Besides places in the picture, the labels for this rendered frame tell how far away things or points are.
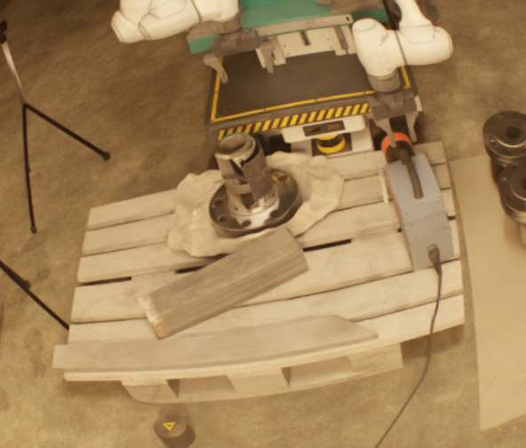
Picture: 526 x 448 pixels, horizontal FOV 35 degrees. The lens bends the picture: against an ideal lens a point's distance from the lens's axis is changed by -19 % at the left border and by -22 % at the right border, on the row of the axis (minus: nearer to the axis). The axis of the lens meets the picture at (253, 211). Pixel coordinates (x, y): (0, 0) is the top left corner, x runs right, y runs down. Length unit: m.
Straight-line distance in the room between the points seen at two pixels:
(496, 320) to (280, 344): 0.65
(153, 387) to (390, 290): 0.70
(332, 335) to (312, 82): 0.94
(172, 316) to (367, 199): 0.66
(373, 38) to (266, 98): 0.85
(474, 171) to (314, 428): 1.10
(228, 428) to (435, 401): 0.61
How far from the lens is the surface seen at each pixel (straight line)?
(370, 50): 2.34
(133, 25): 2.86
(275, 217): 2.84
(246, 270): 2.66
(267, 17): 2.98
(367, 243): 2.74
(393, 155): 2.79
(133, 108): 3.97
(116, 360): 2.66
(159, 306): 2.66
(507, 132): 2.89
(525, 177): 2.68
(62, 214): 3.59
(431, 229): 2.56
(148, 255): 2.97
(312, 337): 2.51
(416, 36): 2.34
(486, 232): 2.87
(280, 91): 3.11
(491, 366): 2.47
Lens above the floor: 1.96
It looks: 38 degrees down
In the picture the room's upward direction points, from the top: 20 degrees counter-clockwise
